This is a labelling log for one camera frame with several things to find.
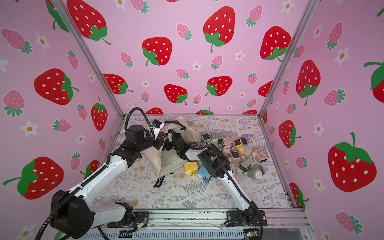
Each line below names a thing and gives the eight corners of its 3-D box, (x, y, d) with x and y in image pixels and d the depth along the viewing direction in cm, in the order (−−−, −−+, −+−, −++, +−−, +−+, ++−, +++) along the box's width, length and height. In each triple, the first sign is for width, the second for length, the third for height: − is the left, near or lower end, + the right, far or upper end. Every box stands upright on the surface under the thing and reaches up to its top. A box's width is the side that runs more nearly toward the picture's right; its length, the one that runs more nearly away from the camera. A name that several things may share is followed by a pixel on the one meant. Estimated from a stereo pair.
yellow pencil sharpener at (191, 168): (184, 177, 89) (183, 175, 86) (184, 164, 95) (184, 161, 92) (198, 177, 89) (198, 175, 86) (198, 164, 95) (198, 161, 92)
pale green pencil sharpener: (245, 173, 90) (247, 170, 87) (237, 166, 93) (239, 163, 90) (253, 165, 94) (255, 161, 90) (245, 158, 97) (247, 155, 93)
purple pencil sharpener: (239, 146, 104) (242, 140, 99) (241, 138, 108) (243, 133, 103) (250, 148, 103) (252, 143, 98) (250, 141, 107) (253, 135, 102)
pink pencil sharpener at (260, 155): (256, 164, 95) (259, 160, 91) (250, 154, 100) (252, 150, 96) (266, 161, 97) (269, 157, 93) (259, 151, 101) (262, 147, 98)
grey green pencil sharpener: (211, 147, 104) (212, 142, 100) (210, 138, 109) (211, 133, 105) (222, 147, 104) (223, 142, 100) (221, 138, 109) (222, 133, 105)
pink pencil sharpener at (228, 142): (219, 151, 101) (220, 146, 96) (223, 141, 107) (225, 135, 102) (228, 155, 99) (230, 150, 94) (233, 144, 105) (234, 138, 100)
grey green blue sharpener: (249, 181, 88) (252, 177, 83) (246, 168, 93) (249, 164, 88) (263, 181, 88) (267, 177, 83) (259, 168, 93) (263, 164, 88)
